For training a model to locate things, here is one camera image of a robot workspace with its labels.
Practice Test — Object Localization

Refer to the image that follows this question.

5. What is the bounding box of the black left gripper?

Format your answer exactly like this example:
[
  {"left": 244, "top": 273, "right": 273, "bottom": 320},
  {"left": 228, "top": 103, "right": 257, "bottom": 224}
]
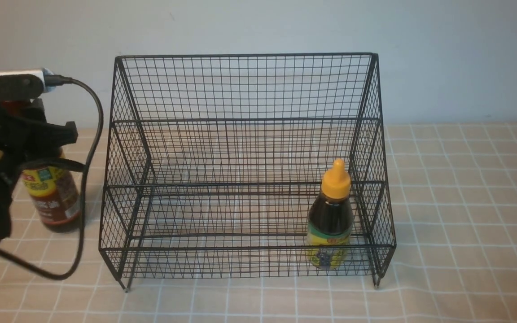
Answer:
[{"left": 0, "top": 100, "right": 86, "bottom": 173}]

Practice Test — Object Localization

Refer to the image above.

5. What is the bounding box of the tall soy sauce bottle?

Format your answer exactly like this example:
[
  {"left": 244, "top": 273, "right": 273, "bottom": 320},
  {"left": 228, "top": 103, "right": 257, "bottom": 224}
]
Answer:
[{"left": 3, "top": 101, "right": 82, "bottom": 233}]

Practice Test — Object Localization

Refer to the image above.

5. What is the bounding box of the small yellow-capped seasoning bottle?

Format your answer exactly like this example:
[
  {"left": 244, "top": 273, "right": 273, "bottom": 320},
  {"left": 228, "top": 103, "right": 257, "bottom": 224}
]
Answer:
[{"left": 306, "top": 159, "right": 354, "bottom": 271}]

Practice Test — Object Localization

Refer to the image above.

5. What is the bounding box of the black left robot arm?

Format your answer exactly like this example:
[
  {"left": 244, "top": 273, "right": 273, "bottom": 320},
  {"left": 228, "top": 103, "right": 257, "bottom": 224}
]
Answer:
[{"left": 0, "top": 99, "right": 83, "bottom": 242}]

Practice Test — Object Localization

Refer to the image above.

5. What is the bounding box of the black camera cable left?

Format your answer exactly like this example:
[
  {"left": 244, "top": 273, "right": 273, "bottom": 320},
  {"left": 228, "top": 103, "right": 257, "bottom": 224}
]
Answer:
[{"left": 0, "top": 75, "right": 105, "bottom": 281}]

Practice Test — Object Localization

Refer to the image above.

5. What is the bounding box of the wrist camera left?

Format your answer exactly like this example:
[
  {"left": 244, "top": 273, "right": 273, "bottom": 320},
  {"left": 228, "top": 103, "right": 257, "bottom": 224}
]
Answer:
[{"left": 0, "top": 68, "right": 54, "bottom": 102}]

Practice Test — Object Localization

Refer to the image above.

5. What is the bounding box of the black wire mesh rack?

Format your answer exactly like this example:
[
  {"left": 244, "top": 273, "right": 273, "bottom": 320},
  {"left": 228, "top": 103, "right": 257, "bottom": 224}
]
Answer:
[{"left": 99, "top": 52, "right": 396, "bottom": 292}]

